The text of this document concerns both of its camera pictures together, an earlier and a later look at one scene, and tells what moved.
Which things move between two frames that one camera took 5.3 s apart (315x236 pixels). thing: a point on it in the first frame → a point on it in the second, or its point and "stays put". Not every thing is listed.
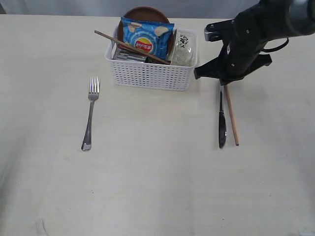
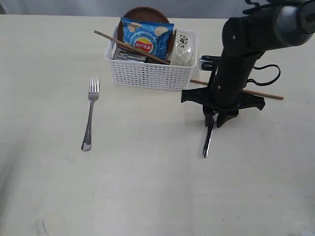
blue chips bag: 153,37 stays put
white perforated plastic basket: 150,75 stays put
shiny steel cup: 119,54 stays put
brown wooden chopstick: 231,110 → 243,91
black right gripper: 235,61 → 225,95
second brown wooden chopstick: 132,47 stays put
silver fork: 94,91 stays put
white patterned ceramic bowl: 185,47 stays put
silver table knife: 222,126 → 209,132
